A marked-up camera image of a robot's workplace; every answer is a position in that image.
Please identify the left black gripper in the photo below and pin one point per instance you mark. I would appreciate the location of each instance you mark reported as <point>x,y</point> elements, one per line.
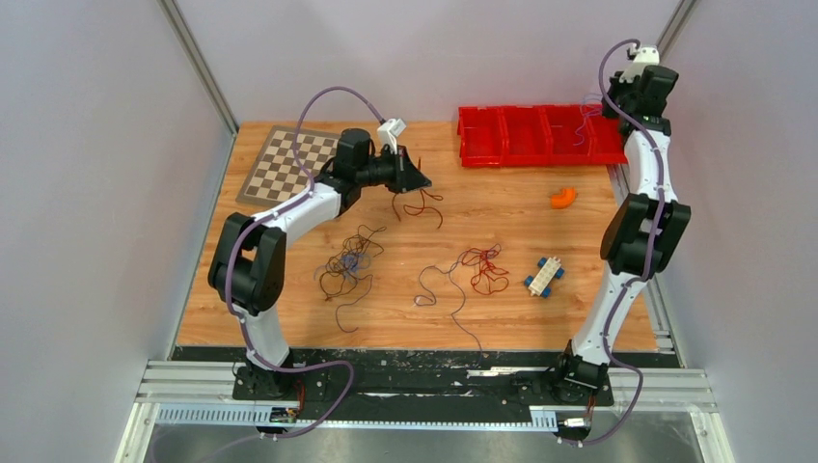
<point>407,177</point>

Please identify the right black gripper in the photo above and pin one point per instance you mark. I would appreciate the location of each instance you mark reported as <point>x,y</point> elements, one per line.
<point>615,85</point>

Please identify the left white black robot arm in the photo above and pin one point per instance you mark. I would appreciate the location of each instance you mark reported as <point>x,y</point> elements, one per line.
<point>248,267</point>

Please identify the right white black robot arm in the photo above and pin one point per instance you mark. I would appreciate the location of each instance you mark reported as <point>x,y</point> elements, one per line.
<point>642,236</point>

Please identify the red bin far right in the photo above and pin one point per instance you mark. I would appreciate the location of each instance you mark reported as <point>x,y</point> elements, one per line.
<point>601,137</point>

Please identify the red bin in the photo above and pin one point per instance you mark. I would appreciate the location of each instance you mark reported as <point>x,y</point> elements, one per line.
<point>527,141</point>
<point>568,146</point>
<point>482,135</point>
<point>601,137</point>

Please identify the red bin far left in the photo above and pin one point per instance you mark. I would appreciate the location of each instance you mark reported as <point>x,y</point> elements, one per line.
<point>482,135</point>

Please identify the orange plastic piece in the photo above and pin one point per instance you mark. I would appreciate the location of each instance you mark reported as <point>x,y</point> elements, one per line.
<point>564,198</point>

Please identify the wooden chessboard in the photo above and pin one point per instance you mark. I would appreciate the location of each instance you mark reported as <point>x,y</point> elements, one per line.
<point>275,177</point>

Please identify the white blue toy block car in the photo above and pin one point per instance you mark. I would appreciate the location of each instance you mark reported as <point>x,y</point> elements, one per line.
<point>549,268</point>

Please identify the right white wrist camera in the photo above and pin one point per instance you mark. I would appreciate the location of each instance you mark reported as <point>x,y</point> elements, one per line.
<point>639,57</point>

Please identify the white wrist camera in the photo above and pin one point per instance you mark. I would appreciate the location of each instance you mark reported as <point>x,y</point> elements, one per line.
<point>388,132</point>
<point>639,57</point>

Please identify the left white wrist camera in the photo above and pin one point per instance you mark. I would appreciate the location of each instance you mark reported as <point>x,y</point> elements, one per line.
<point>388,132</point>

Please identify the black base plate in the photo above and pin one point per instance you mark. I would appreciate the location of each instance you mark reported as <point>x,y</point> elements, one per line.
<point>377,385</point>

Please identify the aluminium frame rail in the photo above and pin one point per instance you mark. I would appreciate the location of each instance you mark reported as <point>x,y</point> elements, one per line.
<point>181,392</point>

